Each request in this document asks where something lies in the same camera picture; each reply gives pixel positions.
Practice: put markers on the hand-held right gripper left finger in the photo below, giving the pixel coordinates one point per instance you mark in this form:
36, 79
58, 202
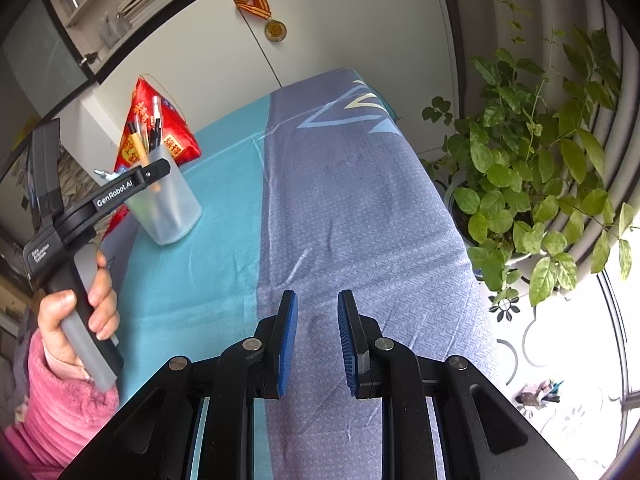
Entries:
287, 345

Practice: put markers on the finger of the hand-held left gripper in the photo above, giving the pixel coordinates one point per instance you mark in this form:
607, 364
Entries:
155, 170

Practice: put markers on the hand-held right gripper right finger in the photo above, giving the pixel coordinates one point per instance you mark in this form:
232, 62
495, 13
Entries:
347, 345

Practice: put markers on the orange pen black grip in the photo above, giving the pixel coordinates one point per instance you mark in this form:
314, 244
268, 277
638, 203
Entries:
137, 142

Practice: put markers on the translucent plastic cup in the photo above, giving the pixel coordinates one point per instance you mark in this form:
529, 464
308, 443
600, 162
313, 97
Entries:
170, 215

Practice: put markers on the clear light blue pen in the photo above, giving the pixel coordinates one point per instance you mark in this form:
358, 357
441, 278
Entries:
106, 175

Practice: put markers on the person's left hand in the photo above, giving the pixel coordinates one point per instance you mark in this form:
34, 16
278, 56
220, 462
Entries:
57, 325

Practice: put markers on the red triangular pillow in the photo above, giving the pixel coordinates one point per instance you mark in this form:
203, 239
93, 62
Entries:
175, 130

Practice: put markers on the tall pile of papers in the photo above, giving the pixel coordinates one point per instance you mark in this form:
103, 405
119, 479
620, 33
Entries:
75, 180

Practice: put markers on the blue grey printed tablecloth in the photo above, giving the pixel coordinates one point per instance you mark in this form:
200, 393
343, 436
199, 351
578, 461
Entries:
325, 210

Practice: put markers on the clear glass pen holder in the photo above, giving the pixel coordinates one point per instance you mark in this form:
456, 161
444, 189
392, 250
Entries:
112, 30

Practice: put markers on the dark glass cabinet door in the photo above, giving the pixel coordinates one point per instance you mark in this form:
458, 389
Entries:
45, 60

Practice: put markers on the stack of worn books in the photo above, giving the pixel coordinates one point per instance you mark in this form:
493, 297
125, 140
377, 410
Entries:
145, 2

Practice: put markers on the gold medal striped ribbon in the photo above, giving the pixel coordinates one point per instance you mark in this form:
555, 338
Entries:
275, 29

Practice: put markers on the small colourful toy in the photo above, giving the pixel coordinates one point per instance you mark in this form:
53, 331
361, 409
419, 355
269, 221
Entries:
542, 392

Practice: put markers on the white bookcase cabinet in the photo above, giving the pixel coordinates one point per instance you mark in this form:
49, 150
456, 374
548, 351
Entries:
325, 20

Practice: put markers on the green leafy potted plant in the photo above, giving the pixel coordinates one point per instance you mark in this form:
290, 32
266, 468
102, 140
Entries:
540, 175

